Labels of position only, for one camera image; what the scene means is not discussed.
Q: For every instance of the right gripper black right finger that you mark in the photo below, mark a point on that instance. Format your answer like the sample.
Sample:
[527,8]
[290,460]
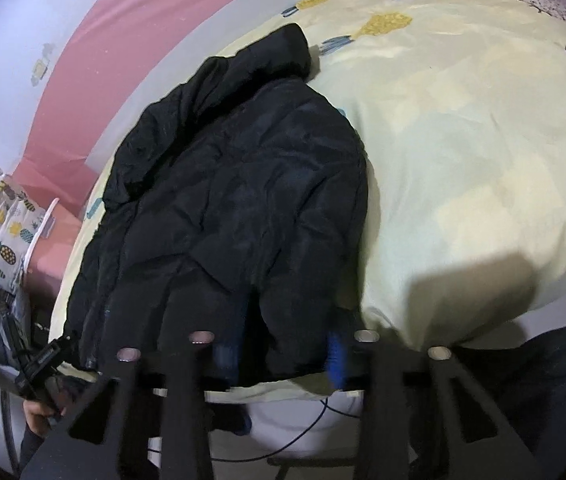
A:
[422,415]

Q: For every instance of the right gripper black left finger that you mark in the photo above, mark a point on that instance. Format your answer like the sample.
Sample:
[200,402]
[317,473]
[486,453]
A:
[146,418]

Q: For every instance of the black puffer jacket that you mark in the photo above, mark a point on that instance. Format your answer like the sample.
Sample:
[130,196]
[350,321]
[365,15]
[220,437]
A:
[232,206]

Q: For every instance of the person's left hand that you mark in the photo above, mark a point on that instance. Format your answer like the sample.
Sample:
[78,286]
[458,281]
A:
[40,418]

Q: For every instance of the pineapple print fabric storage bag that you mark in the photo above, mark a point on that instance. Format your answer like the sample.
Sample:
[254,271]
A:
[22,222]

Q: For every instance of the yellow pineapple print bedsheet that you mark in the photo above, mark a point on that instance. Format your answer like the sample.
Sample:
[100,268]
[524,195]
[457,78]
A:
[461,109]

